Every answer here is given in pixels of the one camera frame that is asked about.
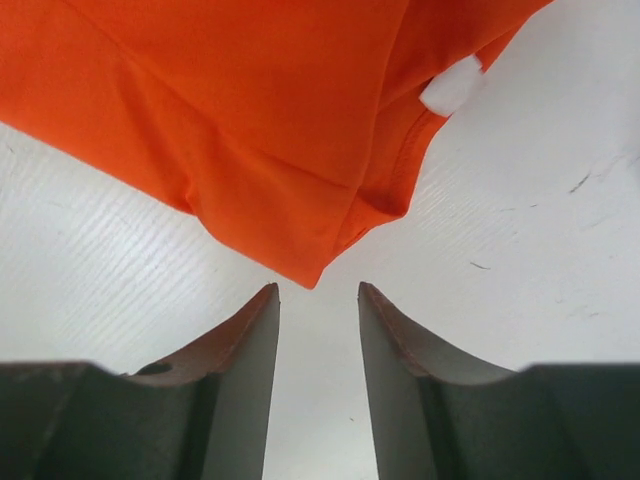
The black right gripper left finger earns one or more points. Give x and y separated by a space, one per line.
201 412

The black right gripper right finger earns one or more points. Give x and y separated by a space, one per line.
438 412

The orange t shirt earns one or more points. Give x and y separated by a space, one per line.
290 129

